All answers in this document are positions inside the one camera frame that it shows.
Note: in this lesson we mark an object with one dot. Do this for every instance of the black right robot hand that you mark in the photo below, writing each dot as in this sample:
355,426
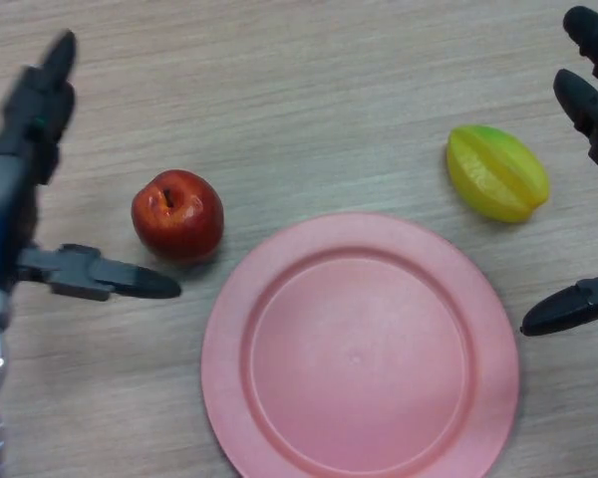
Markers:
590,107

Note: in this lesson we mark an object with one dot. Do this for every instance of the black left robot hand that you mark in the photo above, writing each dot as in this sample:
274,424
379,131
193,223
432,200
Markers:
25,149

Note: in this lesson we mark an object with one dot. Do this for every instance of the red apple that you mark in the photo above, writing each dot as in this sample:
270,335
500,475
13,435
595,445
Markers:
178,215

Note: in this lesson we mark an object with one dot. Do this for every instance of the pink round plate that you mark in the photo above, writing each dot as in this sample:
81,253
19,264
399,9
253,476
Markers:
360,348

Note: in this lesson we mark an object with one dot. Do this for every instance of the yellow green starfruit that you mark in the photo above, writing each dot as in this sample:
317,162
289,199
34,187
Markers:
496,171

